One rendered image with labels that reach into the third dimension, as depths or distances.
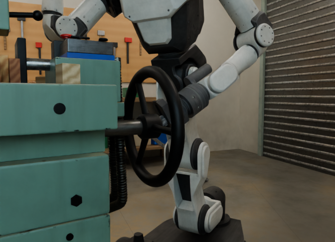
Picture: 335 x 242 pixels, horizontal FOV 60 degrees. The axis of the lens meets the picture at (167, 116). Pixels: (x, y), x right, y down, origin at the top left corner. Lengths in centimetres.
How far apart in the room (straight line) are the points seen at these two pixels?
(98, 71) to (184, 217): 99
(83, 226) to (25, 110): 19
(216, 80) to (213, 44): 373
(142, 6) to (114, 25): 296
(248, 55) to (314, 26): 287
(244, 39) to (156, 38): 31
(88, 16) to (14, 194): 86
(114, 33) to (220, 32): 166
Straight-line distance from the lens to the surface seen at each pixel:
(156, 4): 106
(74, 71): 53
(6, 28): 60
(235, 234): 164
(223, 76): 91
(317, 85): 375
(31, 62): 66
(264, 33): 105
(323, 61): 372
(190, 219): 145
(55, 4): 114
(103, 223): 46
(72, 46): 63
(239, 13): 106
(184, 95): 85
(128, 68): 400
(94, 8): 119
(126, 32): 406
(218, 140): 467
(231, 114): 475
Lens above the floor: 89
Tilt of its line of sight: 4 degrees down
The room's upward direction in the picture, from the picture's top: straight up
